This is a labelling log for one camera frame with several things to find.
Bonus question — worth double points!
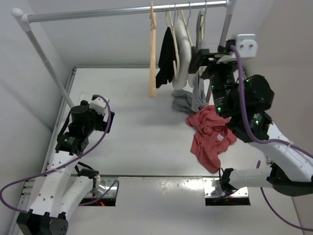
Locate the cream hanger with white garment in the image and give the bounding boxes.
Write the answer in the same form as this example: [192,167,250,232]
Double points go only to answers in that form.
[177,1,198,75]

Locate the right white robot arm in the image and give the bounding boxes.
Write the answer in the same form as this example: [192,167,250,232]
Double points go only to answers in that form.
[188,46,313,197]

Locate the cream hanger with grey garment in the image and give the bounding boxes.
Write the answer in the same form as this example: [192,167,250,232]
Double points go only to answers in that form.
[197,1,208,75]

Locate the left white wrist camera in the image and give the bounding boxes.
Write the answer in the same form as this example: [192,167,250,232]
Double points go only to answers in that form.
[89,95,107,116]

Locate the cream hanger with black garment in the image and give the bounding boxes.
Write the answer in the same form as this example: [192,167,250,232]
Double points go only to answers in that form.
[165,10,180,80]

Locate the black hanging garment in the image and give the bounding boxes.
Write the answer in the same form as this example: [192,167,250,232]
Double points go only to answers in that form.
[156,27,176,89]

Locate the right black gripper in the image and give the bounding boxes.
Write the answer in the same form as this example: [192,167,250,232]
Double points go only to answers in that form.
[188,45,239,117]

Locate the grey hanging garment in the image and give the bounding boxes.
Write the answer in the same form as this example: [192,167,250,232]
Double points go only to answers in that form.
[171,9,208,115]

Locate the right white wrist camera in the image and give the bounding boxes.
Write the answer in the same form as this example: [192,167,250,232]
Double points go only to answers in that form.
[234,34,258,59]

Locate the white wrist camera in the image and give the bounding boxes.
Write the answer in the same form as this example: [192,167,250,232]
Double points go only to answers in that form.
[89,95,107,116]
[234,34,258,59]

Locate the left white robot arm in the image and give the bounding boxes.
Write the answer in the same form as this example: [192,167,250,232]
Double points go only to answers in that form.
[17,95,119,235]

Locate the white hanging garment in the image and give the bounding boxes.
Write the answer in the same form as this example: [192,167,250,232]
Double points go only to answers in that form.
[172,20,196,90]

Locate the red t shirt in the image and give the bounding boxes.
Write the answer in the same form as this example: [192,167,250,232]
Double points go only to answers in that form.
[186,105,237,173]

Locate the white metal clothes rack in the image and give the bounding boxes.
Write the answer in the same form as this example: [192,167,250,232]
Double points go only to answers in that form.
[11,0,236,108]

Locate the peach plastic hanger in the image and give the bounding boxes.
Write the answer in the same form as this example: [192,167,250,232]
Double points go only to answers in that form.
[148,2,156,98]

